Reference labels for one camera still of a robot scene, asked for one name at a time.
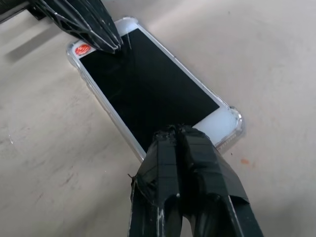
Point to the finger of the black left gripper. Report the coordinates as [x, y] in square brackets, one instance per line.
[101, 17]

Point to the white smartphone with black screen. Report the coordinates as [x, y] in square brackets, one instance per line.
[148, 89]

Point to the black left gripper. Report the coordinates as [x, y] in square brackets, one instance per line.
[14, 7]

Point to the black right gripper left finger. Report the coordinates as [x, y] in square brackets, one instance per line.
[158, 172]

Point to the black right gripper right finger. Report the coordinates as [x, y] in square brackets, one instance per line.
[207, 177]

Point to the clear plastic phone case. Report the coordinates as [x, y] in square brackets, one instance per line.
[235, 130]

